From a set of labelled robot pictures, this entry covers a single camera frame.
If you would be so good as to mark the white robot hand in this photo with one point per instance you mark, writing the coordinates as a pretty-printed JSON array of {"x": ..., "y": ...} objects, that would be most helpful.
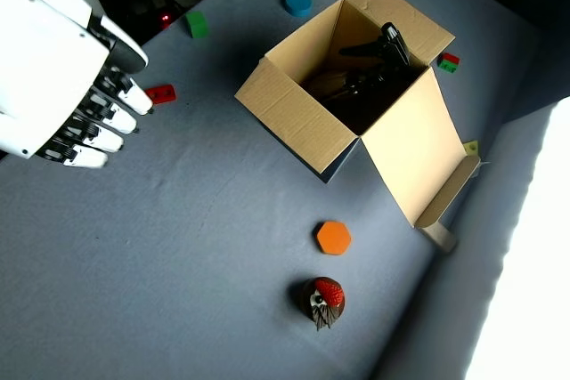
[{"x": 44, "y": 73}]

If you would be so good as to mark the green block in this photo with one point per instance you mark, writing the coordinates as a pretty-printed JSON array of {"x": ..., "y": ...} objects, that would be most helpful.
[{"x": 197, "y": 25}]

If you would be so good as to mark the red flat block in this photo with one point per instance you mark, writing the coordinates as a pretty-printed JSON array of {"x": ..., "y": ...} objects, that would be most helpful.
[{"x": 161, "y": 94}]

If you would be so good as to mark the blue cylinder block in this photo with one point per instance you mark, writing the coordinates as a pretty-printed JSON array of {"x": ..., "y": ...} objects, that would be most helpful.
[{"x": 297, "y": 2}]

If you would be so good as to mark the grey table cloth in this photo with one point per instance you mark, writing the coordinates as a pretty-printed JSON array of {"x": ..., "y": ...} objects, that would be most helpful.
[{"x": 133, "y": 286}]

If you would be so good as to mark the orange hexagon block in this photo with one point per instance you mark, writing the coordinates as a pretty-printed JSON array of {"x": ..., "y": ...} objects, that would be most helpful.
[{"x": 334, "y": 237}]

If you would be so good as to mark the open cardboard box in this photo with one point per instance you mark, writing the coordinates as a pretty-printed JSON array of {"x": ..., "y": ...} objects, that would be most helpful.
[{"x": 401, "y": 153}]

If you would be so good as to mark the red and green brick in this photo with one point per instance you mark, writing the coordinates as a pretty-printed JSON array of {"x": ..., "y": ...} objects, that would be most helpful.
[{"x": 448, "y": 63}]

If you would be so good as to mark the chocolate cake toy with strawberry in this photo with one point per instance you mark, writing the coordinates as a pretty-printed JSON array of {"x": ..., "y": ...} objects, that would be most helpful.
[{"x": 327, "y": 302}]

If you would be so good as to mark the yellow block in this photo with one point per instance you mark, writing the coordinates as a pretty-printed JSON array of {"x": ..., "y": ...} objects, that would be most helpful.
[{"x": 470, "y": 148}]

